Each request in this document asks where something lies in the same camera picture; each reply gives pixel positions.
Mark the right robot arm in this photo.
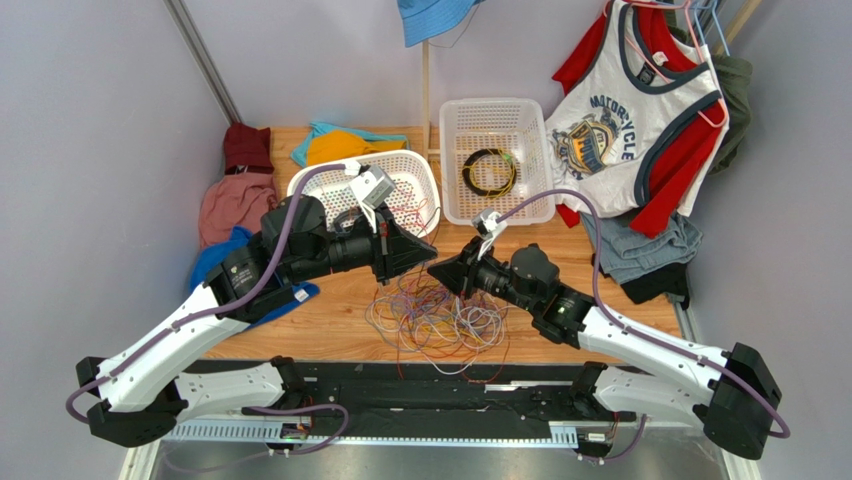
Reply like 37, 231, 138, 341
427, 237, 790, 460

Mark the orange cloth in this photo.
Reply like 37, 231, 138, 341
306, 130, 408, 166

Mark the black coiled cable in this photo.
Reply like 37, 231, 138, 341
461, 148, 518, 198

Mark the wooden rack pole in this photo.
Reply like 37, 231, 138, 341
711, 0, 763, 55

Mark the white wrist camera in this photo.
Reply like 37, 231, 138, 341
472, 208, 507, 260
343, 159, 395, 233

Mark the white motorcycle tank top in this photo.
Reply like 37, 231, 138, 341
544, 0, 730, 220

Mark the yellow wire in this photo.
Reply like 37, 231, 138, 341
432, 147, 520, 201

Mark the dark green garment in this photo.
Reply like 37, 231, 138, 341
654, 27, 753, 175

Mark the black garment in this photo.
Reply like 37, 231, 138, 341
599, 257, 690, 305

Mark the light blue bucket hat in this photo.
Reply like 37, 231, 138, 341
396, 0, 481, 48

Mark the red shirt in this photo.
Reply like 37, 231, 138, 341
551, 3, 727, 240

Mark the pink wire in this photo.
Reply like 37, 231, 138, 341
312, 174, 434, 234

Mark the metal corner rail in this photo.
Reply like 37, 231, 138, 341
163, 0, 243, 124

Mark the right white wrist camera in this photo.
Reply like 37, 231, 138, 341
472, 208, 507, 260

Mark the aluminium slotted rail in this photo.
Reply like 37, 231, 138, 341
163, 416, 579, 449

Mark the red wire in basket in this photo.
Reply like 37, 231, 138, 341
385, 179, 433, 234

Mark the pink clothes hanger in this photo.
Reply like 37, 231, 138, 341
603, 1, 730, 133

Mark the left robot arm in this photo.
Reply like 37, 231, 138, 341
72, 195, 437, 447

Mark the rounded white plastic basket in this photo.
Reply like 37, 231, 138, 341
302, 150, 441, 238

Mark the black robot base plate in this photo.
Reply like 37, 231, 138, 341
179, 361, 637, 442

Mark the teal cloth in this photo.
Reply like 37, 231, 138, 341
290, 122, 409, 168

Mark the grey denim garment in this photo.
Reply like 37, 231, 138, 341
580, 213, 704, 266

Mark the maroon cloth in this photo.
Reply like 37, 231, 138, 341
223, 122, 274, 175

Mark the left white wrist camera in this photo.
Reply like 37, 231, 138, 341
343, 159, 395, 233

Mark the blue cloth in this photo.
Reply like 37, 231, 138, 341
187, 225, 320, 328

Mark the rectangular white plastic basket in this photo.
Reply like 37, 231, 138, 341
439, 97, 555, 225

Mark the pink cloth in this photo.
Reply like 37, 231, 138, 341
198, 172, 279, 248

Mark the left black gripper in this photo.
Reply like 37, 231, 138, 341
289, 202, 438, 286

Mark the colourful wire pile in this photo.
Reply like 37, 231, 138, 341
364, 262, 512, 386

